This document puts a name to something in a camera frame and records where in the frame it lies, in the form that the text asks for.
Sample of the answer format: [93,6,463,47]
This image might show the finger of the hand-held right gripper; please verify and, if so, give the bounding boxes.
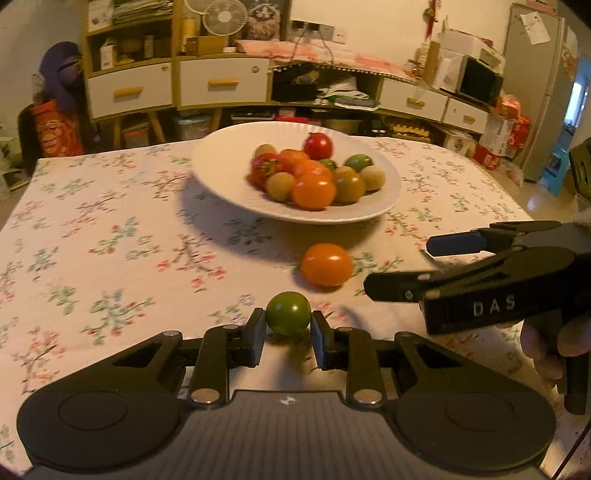
[426,220,561,258]
[363,247,575,304]

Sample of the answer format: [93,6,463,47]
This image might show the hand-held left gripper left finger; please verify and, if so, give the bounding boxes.
[111,308,267,409]

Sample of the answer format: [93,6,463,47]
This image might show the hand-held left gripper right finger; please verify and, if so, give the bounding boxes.
[310,310,467,408]

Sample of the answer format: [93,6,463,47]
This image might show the orange tomato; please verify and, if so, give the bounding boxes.
[301,243,354,288]
[291,174,337,212]

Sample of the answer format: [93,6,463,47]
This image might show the olive brown tomato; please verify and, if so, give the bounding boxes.
[331,167,366,205]

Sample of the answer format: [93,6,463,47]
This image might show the plain red tomato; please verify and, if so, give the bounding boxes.
[302,132,334,161]

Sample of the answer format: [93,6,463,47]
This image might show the red tomato with green calyx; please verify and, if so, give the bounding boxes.
[249,154,289,190]

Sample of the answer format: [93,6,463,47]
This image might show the white ribbed plate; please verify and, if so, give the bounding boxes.
[191,121,403,225]

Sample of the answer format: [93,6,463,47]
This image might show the person's right hand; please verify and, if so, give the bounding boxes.
[521,316,591,394]

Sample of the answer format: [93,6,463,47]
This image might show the red snack cartons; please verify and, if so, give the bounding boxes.
[473,95,532,171]

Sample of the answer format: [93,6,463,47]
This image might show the yellow egg tray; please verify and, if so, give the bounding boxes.
[385,121,432,143]

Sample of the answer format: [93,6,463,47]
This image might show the blue box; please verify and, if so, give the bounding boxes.
[540,144,571,197]

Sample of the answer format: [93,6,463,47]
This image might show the white drawer of low cabinet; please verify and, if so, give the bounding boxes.
[381,78,448,123]

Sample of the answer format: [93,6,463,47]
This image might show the long low wooden cabinet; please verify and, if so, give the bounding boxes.
[270,62,490,136]

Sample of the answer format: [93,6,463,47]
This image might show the black microwave oven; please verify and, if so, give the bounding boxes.
[457,55,504,107]

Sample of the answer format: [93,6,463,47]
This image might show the grey refrigerator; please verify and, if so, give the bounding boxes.
[501,4,578,183]

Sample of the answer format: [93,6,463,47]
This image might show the floral tablecloth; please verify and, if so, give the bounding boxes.
[0,136,550,462]

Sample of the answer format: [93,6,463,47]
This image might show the pile of papers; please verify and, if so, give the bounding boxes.
[318,76,382,109]

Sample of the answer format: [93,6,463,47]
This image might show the white cardboard box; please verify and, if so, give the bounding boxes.
[438,28,506,70]

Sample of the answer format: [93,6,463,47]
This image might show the clear plastic storage box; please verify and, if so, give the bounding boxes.
[121,122,151,148]
[173,115,211,141]

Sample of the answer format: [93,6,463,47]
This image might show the pink patterned cloth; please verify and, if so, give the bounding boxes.
[235,39,416,84]

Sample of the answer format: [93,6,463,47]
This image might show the paper sheet on refrigerator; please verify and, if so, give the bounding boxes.
[519,11,552,44]

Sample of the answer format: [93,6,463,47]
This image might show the white drawer of short cabinet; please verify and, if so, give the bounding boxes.
[179,58,269,108]

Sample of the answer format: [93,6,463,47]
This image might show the white drawer of tall cabinet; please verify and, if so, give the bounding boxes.
[87,62,174,120]

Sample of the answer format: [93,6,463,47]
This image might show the short wooden cabinet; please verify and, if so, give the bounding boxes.
[173,46,274,134]

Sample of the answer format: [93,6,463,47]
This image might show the orange printed bucket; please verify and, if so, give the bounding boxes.
[30,99,84,158]

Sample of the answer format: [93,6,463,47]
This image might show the framed cat picture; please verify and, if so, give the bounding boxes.
[245,0,289,41]

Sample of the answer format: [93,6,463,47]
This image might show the brown cardboard box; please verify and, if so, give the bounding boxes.
[185,36,229,55]

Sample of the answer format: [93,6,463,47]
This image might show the black flat board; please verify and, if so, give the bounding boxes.
[17,108,38,162]

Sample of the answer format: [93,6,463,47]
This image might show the tall wooden shelf cabinet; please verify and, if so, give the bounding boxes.
[83,0,180,145]

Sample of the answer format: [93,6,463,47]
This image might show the white desk fan with stand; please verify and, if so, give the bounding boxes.
[203,0,247,49]

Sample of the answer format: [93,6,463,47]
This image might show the purple plush toy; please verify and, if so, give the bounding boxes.
[31,41,86,114]

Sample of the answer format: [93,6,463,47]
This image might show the stack of newspapers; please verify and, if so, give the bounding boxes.
[113,0,174,25]

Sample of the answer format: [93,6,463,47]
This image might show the white box with picture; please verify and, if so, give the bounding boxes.
[88,0,114,31]

